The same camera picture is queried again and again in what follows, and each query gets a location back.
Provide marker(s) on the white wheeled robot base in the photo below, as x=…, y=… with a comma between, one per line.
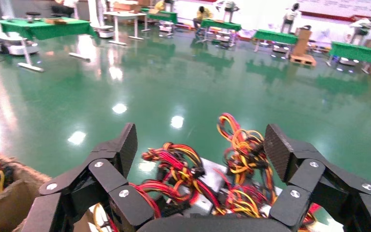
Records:
x=105, y=32
x=16, y=44

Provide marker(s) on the flat brown tray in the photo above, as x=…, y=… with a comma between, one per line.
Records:
x=56, y=21

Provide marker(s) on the green cloth covered table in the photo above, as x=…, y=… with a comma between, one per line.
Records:
x=164, y=16
x=275, y=36
x=356, y=52
x=44, y=28
x=220, y=25

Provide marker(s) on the stacked brown cartons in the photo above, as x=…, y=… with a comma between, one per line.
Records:
x=124, y=5

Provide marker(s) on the crouching person yellow shirt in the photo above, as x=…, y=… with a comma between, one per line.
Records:
x=203, y=14

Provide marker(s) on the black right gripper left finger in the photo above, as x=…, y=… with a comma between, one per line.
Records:
x=128, y=201

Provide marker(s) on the bent person white shirt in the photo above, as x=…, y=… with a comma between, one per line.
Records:
x=364, y=25

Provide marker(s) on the cardboard stack on pallet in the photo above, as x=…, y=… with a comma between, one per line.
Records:
x=302, y=44

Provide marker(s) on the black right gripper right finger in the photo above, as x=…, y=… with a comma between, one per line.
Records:
x=292, y=201

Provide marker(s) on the divided brown cardboard box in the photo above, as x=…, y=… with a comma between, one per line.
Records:
x=9, y=205

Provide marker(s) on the round black stool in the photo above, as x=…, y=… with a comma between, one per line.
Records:
x=32, y=14

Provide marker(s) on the person in dark trousers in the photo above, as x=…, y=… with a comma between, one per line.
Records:
x=62, y=8

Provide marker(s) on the white legged table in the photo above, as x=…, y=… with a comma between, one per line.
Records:
x=124, y=14

